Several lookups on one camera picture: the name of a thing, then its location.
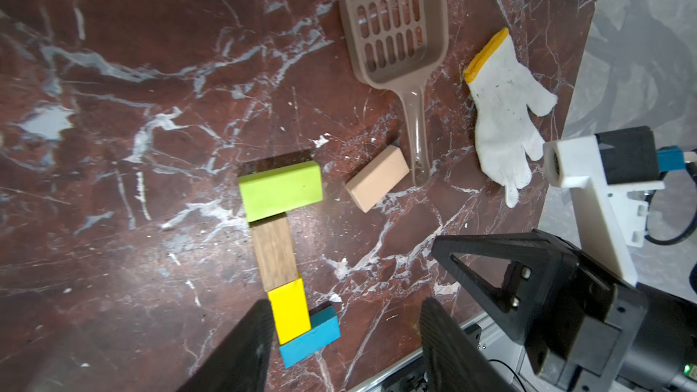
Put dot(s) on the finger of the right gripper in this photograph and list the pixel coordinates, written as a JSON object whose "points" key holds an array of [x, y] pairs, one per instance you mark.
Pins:
{"points": [[514, 277]]}

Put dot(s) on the white glove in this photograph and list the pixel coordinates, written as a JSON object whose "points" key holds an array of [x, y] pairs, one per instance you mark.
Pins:
{"points": [[505, 94]]}

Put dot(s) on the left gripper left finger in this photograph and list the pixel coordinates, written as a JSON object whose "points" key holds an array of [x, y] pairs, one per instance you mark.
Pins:
{"points": [[241, 361]]}

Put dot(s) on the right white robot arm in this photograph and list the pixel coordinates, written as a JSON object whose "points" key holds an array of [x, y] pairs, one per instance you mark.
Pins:
{"points": [[663, 355]]}

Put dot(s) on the brown slotted wooden tray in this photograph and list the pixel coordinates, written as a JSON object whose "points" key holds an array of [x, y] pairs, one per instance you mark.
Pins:
{"points": [[396, 45]]}

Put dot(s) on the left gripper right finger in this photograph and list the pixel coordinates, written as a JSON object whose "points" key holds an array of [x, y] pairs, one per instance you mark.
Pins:
{"points": [[452, 362]]}

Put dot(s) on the light green block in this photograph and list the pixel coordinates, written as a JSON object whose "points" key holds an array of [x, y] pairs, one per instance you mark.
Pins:
{"points": [[273, 192]]}

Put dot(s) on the yellow block front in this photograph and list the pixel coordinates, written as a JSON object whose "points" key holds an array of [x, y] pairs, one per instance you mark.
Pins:
{"points": [[290, 311]]}

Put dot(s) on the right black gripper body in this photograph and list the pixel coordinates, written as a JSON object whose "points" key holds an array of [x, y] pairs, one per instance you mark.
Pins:
{"points": [[580, 344]]}

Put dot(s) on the tan wooden block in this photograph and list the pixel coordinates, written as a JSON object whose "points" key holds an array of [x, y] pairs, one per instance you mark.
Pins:
{"points": [[377, 178], [274, 251]]}

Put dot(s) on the teal block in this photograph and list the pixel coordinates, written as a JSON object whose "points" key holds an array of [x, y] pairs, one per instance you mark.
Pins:
{"points": [[324, 330]]}

